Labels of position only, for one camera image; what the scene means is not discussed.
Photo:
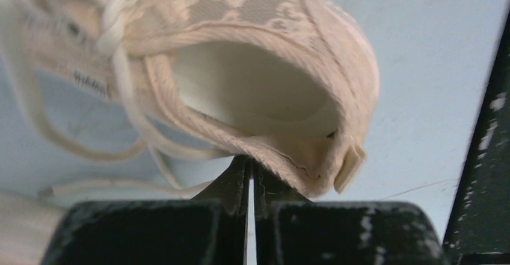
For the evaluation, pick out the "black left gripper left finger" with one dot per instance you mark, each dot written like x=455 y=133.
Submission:
x=210 y=228

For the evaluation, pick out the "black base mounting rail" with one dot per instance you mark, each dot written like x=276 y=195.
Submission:
x=478 y=226

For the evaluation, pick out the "beige sneaker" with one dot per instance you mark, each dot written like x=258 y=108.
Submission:
x=291 y=83
x=27 y=226

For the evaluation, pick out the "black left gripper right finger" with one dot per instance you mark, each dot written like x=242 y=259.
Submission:
x=291 y=229

